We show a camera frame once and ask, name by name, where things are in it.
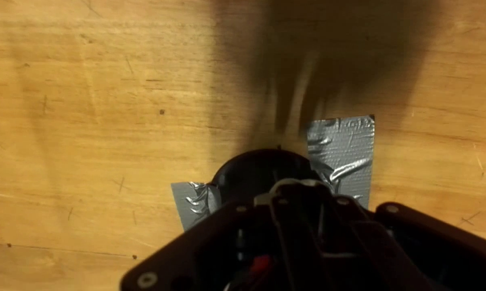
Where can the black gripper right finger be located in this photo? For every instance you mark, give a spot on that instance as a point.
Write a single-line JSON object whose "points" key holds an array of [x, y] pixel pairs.
{"points": [[398, 248]]}

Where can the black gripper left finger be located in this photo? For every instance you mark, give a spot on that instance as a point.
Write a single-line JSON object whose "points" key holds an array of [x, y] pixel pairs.
{"points": [[233, 250]]}

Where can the dark bottle with red band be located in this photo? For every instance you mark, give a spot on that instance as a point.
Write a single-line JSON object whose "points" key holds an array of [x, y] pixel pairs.
{"points": [[257, 172]]}

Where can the grey duct tape strip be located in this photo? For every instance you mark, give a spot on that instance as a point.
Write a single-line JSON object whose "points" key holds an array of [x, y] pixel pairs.
{"points": [[340, 153]]}

